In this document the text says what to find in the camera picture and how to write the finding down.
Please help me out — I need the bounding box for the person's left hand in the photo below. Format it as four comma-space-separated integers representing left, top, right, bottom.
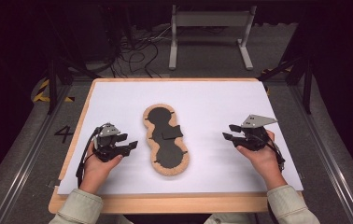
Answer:
79, 144, 124, 195

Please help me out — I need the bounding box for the white metal stand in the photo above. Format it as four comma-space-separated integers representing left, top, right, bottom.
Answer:
168, 4, 258, 71

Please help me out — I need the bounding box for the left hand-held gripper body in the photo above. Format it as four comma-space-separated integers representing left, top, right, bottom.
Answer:
92, 122, 126, 162

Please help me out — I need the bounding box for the dark equipment cabinet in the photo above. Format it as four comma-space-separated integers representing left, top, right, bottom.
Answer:
71, 0, 120, 64

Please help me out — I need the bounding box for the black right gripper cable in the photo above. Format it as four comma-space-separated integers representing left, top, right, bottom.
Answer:
258, 136, 287, 172

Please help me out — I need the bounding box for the tangle of black floor cables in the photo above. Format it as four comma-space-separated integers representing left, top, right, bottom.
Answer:
108, 24, 173, 78

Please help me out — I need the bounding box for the wooden table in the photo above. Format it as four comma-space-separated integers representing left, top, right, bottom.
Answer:
48, 77, 306, 215

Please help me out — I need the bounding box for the person's right hand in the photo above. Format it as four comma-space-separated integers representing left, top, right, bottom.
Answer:
235, 130, 288, 190

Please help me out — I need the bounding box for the black metal stand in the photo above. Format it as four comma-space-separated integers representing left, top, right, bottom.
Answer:
258, 55, 315, 115
45, 55, 102, 115

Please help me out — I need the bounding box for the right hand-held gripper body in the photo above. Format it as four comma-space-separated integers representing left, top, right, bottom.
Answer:
233, 114, 278, 152

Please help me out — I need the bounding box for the white table sheet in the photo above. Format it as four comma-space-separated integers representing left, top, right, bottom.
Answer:
56, 80, 304, 196

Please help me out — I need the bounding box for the tan plush pad black backing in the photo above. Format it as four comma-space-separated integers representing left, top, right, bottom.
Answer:
142, 103, 191, 176

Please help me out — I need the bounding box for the aluminium floor rail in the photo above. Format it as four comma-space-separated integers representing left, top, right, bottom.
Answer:
0, 84, 73, 224
289, 84, 353, 224

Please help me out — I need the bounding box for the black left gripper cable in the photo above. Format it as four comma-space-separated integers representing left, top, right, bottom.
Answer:
76, 127, 102, 189

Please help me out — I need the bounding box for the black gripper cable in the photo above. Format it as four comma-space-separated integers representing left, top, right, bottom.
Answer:
258, 136, 287, 172
76, 127, 102, 189

